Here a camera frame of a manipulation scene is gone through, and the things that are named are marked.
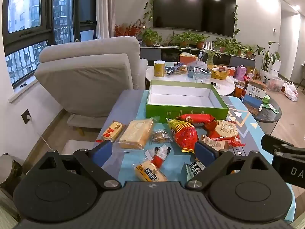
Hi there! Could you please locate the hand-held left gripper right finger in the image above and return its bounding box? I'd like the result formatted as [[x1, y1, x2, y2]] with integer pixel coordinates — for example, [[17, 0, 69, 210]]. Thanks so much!
[[185, 140, 272, 192]]

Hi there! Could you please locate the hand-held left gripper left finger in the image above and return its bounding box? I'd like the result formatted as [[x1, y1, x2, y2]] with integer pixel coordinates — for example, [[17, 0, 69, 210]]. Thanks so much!
[[38, 140, 122, 192]]

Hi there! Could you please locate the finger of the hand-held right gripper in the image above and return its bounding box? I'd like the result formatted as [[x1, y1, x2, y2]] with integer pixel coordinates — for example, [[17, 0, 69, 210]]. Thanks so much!
[[261, 135, 295, 152]]

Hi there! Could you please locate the pale green snack bag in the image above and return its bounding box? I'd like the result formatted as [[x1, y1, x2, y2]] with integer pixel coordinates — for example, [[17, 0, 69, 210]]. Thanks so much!
[[183, 161, 206, 182]]

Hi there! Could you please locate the red yellow rice cracker packet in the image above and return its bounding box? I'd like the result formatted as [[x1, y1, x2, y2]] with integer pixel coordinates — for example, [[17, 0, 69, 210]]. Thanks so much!
[[96, 120, 127, 144]]

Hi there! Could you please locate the red yellow snack bag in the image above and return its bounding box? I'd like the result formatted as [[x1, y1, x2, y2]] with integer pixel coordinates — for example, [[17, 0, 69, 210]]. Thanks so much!
[[166, 118, 199, 153]]

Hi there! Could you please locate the round cracker red packet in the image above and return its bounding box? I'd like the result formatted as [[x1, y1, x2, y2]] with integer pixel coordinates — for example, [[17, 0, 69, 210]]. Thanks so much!
[[204, 120, 246, 147]]

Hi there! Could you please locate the long red snack packet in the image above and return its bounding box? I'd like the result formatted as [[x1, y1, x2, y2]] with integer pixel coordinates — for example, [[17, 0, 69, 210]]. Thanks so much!
[[176, 113, 216, 124]]

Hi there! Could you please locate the green cardboard box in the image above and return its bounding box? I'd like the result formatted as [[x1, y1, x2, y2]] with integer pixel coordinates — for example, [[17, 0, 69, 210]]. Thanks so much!
[[146, 80, 230, 124]]

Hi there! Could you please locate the small beige snack packet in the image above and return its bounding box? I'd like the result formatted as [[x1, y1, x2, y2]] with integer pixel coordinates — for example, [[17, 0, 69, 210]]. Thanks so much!
[[201, 135, 229, 152]]

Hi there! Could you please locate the dark round side table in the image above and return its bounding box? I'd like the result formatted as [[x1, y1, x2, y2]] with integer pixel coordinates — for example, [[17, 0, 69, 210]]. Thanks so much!
[[253, 95, 282, 134]]

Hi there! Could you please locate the clear bread packet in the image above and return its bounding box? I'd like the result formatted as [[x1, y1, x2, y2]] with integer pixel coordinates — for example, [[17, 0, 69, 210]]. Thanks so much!
[[117, 117, 160, 150]]

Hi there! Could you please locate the blue box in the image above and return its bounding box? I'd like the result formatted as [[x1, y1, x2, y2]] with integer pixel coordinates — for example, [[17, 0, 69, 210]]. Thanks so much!
[[243, 93, 262, 115]]

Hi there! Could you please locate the small brown cookie packet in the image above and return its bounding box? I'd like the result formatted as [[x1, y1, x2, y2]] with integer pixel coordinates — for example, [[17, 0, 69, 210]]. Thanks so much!
[[151, 129, 173, 145]]

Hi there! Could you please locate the small red white packet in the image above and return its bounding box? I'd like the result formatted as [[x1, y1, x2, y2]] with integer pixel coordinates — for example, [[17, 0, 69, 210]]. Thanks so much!
[[145, 145, 171, 169]]

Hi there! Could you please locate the yellow cake packet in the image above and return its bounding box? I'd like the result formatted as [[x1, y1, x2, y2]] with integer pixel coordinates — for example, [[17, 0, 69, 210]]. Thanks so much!
[[134, 160, 168, 182]]

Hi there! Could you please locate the white plastic bag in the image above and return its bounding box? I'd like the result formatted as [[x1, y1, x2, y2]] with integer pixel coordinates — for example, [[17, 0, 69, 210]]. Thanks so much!
[[283, 81, 298, 101]]

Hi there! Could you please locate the printed cardboard box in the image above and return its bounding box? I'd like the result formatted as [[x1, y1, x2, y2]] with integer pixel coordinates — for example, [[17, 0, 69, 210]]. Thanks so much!
[[245, 80, 267, 98]]

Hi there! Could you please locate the clear storage box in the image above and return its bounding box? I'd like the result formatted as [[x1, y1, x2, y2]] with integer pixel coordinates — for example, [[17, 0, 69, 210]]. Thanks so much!
[[264, 75, 285, 91]]

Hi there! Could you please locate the orange canister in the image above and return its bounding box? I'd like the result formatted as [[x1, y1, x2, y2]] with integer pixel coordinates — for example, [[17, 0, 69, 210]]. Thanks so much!
[[235, 85, 246, 98]]

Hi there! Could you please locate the white round table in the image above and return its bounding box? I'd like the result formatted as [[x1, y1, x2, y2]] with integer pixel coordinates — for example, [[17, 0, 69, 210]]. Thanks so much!
[[146, 65, 236, 97]]

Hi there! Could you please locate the glass jug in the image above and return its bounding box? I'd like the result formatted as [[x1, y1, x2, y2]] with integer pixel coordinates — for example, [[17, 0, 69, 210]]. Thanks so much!
[[193, 73, 208, 83]]

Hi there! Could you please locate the beige armchair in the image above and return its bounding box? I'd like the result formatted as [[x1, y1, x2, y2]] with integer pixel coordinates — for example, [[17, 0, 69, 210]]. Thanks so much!
[[34, 36, 148, 130]]

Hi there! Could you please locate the small white cabinet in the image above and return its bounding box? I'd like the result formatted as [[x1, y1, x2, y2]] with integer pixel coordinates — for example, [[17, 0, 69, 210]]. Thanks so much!
[[270, 58, 282, 77]]

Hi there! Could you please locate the pink box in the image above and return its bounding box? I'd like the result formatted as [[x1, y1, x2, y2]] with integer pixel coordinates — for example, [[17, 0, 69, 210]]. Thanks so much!
[[236, 65, 248, 80]]

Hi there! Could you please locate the yellow woven basket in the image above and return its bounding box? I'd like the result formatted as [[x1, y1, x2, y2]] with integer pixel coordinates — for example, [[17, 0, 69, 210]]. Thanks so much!
[[207, 65, 230, 80]]

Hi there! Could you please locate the blue bowl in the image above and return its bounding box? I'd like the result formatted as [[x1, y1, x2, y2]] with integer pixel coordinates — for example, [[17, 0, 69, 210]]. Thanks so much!
[[187, 61, 211, 78]]

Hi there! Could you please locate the tall leafy potted plant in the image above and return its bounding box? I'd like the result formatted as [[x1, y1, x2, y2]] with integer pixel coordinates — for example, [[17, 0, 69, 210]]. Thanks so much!
[[255, 41, 280, 79]]

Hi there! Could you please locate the dark blue snack packet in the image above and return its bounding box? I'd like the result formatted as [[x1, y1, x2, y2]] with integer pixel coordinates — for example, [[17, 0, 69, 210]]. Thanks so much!
[[167, 63, 187, 75]]

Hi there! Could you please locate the green potted plant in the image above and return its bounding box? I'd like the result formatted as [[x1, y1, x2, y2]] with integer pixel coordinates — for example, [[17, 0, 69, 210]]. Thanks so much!
[[170, 31, 198, 48], [194, 33, 210, 50], [142, 28, 162, 47], [213, 38, 239, 54], [243, 45, 256, 59]]

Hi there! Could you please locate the yellow can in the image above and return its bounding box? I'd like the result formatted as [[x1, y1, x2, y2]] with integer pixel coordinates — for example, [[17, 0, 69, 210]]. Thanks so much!
[[154, 60, 166, 77]]

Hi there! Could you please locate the orange tissue box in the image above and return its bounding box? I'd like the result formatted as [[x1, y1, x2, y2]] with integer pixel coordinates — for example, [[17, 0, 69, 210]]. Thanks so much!
[[179, 52, 198, 65]]

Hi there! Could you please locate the spider plant in vase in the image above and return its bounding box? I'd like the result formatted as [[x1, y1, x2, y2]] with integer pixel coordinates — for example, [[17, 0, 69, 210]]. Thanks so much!
[[202, 46, 221, 65]]

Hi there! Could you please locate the dark television cabinet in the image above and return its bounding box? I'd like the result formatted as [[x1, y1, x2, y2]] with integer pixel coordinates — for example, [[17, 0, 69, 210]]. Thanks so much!
[[140, 44, 256, 67]]

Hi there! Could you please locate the red flower arrangement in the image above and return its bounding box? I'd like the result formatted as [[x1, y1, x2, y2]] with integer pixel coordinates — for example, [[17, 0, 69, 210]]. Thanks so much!
[[114, 19, 146, 37]]

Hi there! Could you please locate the black framed window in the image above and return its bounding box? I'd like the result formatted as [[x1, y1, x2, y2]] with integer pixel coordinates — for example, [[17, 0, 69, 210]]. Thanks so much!
[[0, 0, 97, 89]]

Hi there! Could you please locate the light curtain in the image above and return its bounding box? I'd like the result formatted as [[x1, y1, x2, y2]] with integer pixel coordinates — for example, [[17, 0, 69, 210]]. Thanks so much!
[[95, 0, 116, 40]]

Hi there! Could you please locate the dark wall socket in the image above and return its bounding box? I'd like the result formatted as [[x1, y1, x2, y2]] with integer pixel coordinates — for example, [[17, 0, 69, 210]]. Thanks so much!
[[21, 109, 32, 124]]

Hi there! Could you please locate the black wall television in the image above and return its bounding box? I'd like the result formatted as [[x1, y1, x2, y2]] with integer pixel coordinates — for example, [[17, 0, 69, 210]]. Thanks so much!
[[152, 0, 237, 38]]

